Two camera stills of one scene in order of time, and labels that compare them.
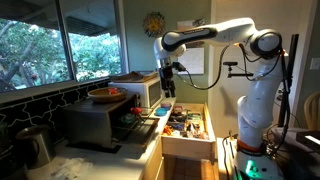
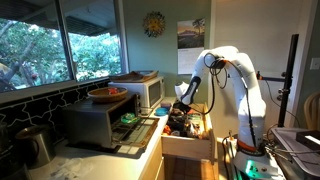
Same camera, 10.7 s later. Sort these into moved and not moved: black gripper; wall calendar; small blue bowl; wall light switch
Moved: black gripper
Not moved: wall light switch; wall calendar; small blue bowl
